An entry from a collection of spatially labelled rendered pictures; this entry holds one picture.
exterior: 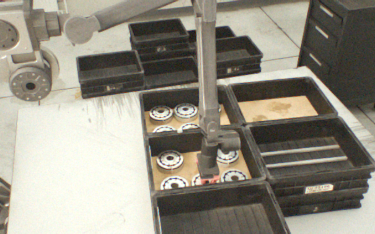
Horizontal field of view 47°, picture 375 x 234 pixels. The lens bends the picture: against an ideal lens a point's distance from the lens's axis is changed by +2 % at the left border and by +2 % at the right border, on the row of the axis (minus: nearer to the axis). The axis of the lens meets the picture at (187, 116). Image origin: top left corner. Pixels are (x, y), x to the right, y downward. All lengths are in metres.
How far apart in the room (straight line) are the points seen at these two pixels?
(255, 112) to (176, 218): 0.69
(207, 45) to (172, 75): 1.69
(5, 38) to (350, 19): 2.13
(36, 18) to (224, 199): 0.82
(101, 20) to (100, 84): 1.43
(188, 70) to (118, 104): 0.98
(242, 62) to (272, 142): 1.14
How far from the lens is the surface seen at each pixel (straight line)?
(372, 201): 1.85
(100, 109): 2.18
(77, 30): 1.24
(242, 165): 1.66
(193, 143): 1.67
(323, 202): 1.69
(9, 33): 1.27
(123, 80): 2.67
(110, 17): 1.27
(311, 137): 1.83
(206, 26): 1.32
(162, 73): 3.02
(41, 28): 1.26
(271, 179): 1.49
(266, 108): 1.96
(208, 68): 1.33
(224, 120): 1.87
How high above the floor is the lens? 1.99
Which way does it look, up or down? 38 degrees down
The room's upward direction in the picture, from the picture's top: straight up
